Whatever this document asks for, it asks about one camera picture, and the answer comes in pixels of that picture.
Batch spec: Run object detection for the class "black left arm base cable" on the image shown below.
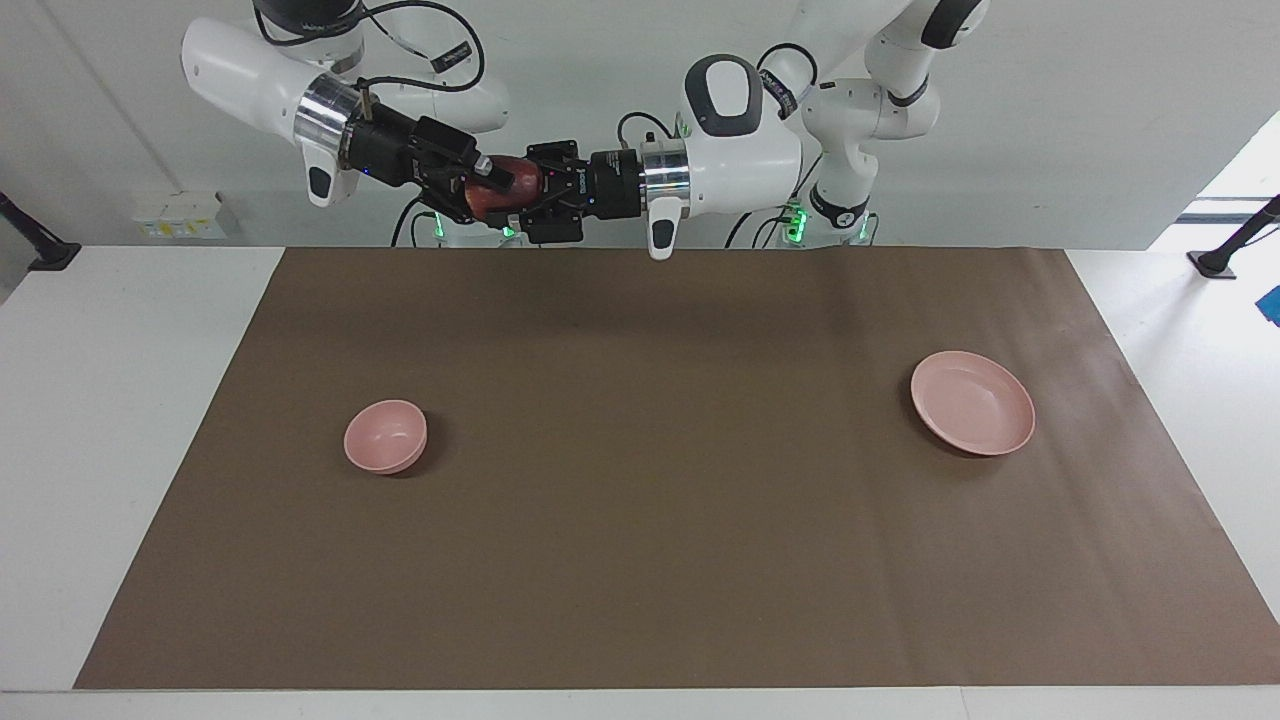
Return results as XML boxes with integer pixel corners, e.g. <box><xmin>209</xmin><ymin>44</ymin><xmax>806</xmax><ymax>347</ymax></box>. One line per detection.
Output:
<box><xmin>725</xmin><ymin>208</ymin><xmax>801</xmax><ymax>249</ymax></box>

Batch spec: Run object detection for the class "black right arm base cable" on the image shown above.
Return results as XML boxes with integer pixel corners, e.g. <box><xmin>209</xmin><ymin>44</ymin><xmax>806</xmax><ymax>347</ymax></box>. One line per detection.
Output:
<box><xmin>390</xmin><ymin>194</ymin><xmax>433</xmax><ymax>249</ymax></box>

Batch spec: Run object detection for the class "black camera stand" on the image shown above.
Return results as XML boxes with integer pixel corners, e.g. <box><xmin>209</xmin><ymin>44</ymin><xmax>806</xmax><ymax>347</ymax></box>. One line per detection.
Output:
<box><xmin>1187</xmin><ymin>195</ymin><xmax>1280</xmax><ymax>280</ymax></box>
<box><xmin>0</xmin><ymin>190</ymin><xmax>83</xmax><ymax>273</ymax></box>

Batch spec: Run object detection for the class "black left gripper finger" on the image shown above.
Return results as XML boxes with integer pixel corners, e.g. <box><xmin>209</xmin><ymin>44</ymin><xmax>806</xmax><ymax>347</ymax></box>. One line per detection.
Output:
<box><xmin>525</xmin><ymin>140</ymin><xmax>583</xmax><ymax>179</ymax></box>
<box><xmin>492</xmin><ymin>200</ymin><xmax>587</xmax><ymax>245</ymax></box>

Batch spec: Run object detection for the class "pink plate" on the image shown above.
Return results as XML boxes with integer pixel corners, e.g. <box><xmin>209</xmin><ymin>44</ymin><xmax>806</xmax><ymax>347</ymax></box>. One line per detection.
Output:
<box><xmin>910</xmin><ymin>350</ymin><xmax>1037</xmax><ymax>458</ymax></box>

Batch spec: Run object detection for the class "black arm base cable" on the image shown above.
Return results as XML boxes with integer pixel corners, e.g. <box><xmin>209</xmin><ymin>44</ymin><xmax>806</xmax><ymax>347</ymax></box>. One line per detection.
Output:
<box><xmin>390</xmin><ymin>194</ymin><xmax>433</xmax><ymax>249</ymax></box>
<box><xmin>725</xmin><ymin>208</ymin><xmax>801</xmax><ymax>249</ymax></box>

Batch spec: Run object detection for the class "white wall socket box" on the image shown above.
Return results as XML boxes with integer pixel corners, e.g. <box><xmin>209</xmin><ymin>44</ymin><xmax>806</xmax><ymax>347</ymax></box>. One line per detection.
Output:
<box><xmin>132</xmin><ymin>191</ymin><xmax>228</xmax><ymax>241</ymax></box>

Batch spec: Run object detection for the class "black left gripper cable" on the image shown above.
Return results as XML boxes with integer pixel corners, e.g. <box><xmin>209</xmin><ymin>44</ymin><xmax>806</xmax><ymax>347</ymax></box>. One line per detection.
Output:
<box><xmin>617</xmin><ymin>42</ymin><xmax>821</xmax><ymax>147</ymax></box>

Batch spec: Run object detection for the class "dark red apple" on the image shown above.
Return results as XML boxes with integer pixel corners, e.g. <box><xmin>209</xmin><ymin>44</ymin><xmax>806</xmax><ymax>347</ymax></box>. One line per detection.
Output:
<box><xmin>463</xmin><ymin>155</ymin><xmax>544</xmax><ymax>223</ymax></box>

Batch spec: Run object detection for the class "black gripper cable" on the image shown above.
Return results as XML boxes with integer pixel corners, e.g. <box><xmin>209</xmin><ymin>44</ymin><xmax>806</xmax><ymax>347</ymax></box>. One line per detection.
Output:
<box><xmin>355</xmin><ymin>0</ymin><xmax>487</xmax><ymax>123</ymax></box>
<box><xmin>617</xmin><ymin>42</ymin><xmax>821</xmax><ymax>147</ymax></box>

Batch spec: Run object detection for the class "pink bowl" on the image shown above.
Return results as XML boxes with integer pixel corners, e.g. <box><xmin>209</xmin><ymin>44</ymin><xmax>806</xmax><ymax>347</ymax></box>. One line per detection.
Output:
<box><xmin>343</xmin><ymin>399</ymin><xmax>429</xmax><ymax>476</ymax></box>

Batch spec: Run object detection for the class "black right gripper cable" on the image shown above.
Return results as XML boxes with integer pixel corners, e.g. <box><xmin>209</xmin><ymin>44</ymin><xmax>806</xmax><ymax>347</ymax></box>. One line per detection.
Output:
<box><xmin>355</xmin><ymin>0</ymin><xmax>487</xmax><ymax>123</ymax></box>

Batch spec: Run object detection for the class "brown table mat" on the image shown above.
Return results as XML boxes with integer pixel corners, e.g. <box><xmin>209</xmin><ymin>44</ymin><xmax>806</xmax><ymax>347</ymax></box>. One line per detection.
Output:
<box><xmin>73</xmin><ymin>247</ymin><xmax>1280</xmax><ymax>691</ymax></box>

